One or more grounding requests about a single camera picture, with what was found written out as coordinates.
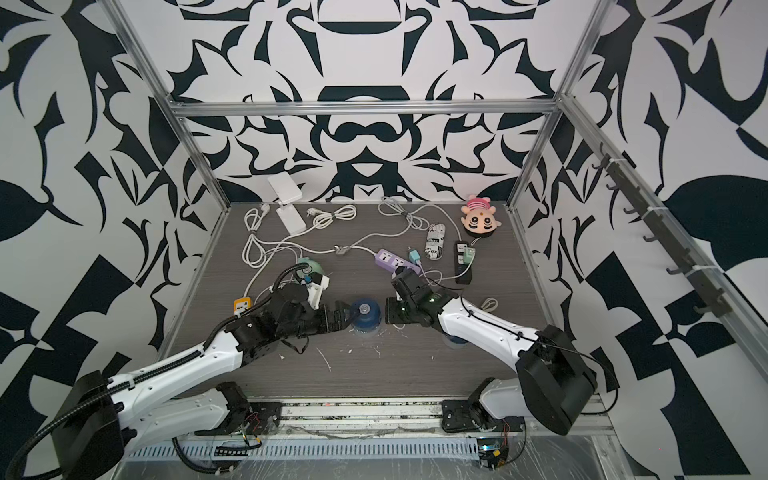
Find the blue cordless grinder front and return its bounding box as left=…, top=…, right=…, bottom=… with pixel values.
left=443, top=335, right=469, bottom=349

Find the green charger adapter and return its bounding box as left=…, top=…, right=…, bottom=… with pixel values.
left=457, top=245, right=476, bottom=266

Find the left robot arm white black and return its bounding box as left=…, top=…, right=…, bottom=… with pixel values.
left=5, top=283, right=357, bottom=479

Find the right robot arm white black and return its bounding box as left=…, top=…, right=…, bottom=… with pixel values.
left=385, top=267, right=598, bottom=435

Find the yellow power strip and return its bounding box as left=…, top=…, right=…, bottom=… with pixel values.
left=233, top=297, right=252, bottom=316

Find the purple power strip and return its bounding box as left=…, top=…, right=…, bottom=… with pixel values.
left=374, top=249, right=422, bottom=274

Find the pink cartoon face toy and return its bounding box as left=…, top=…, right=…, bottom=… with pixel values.
left=461, top=195, right=502, bottom=238

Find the white folding desk lamp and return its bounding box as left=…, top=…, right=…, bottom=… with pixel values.
left=267, top=172, right=307, bottom=236

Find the white coiled power cable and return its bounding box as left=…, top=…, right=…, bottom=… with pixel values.
left=241, top=202, right=301, bottom=269
left=305, top=203, right=358, bottom=230

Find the grey wall hook rail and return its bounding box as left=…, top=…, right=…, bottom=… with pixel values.
left=594, top=145, right=733, bottom=318

